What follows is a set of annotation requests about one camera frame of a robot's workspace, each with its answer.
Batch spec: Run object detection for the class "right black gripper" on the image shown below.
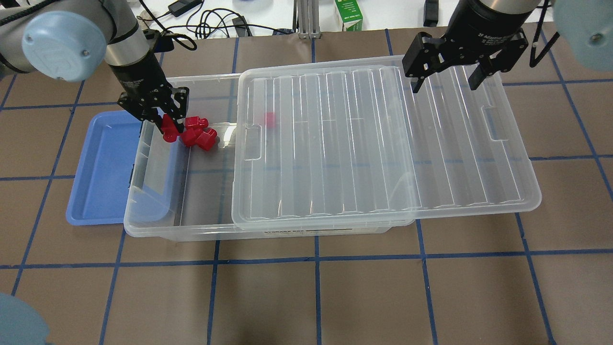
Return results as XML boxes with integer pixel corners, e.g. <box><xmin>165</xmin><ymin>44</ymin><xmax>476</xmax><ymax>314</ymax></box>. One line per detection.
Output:
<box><xmin>402</xmin><ymin>0</ymin><xmax>529</xmax><ymax>94</ymax></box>

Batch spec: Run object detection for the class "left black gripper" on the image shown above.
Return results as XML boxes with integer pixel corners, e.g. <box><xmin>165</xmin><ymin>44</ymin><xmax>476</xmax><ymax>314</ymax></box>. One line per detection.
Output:
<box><xmin>110</xmin><ymin>52</ymin><xmax>190</xmax><ymax>136</ymax></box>

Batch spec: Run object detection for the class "clear plastic box lid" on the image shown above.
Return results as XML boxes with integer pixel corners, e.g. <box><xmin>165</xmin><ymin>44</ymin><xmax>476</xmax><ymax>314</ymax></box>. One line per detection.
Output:
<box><xmin>231</xmin><ymin>56</ymin><xmax>542</xmax><ymax>231</ymax></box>

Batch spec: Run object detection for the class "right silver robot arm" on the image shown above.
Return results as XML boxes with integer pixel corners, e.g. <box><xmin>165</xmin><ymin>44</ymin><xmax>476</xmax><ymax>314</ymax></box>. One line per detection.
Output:
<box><xmin>402</xmin><ymin>0</ymin><xmax>613</xmax><ymax>92</ymax></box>

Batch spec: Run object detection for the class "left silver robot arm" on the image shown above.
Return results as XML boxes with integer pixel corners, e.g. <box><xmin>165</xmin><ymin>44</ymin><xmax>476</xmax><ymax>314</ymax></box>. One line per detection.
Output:
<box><xmin>0</xmin><ymin>0</ymin><xmax>190</xmax><ymax>142</ymax></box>

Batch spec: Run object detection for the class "clear plastic storage box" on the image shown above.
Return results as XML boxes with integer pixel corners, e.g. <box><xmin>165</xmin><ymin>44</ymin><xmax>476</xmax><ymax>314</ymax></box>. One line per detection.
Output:
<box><xmin>124</xmin><ymin>65</ymin><xmax>416</xmax><ymax>241</ymax></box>

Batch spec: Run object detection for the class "lone red block in box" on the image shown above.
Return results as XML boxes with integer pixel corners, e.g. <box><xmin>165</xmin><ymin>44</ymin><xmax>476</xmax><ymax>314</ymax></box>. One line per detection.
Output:
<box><xmin>264</xmin><ymin>112</ymin><xmax>276</xmax><ymax>128</ymax></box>

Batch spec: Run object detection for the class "blue plastic tray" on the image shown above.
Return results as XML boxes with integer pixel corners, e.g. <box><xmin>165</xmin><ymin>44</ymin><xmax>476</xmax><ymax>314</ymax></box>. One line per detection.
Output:
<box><xmin>65</xmin><ymin>110</ymin><xmax>176</xmax><ymax>227</ymax></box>

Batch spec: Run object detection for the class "black power adapter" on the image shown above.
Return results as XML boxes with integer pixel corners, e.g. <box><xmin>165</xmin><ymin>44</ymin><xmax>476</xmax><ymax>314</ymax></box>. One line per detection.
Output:
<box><xmin>167</xmin><ymin>0</ymin><xmax>204</xmax><ymax>17</ymax></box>

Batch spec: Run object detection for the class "green white carton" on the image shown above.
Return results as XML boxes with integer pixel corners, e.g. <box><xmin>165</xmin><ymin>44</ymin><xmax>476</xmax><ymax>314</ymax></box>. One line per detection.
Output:
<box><xmin>333</xmin><ymin>0</ymin><xmax>364</xmax><ymax>32</ymax></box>

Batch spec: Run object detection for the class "aluminium frame post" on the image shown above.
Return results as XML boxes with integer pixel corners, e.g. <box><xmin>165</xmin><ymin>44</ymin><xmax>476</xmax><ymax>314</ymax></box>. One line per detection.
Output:
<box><xmin>293</xmin><ymin>0</ymin><xmax>321</xmax><ymax>39</ymax></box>

